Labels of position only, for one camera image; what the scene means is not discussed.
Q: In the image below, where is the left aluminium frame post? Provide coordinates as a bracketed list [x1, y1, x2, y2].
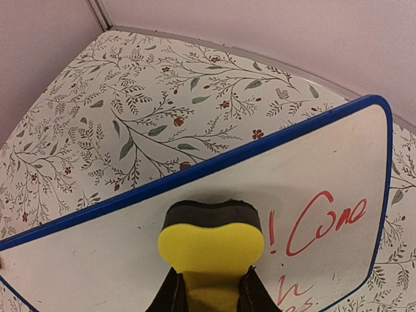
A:
[86, 0, 113, 32]

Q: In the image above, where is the floral patterned table mat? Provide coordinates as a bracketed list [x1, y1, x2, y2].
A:
[1, 31, 415, 311]

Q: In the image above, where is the yellow black eraser sponge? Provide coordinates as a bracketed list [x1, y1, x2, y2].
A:
[158, 200, 265, 311]

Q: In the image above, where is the small blue-framed whiteboard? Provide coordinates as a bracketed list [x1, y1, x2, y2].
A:
[1, 96, 393, 311]

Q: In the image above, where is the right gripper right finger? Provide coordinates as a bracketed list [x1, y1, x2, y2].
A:
[237, 266, 281, 312]

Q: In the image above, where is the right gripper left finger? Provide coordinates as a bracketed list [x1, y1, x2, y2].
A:
[148, 268, 189, 312]

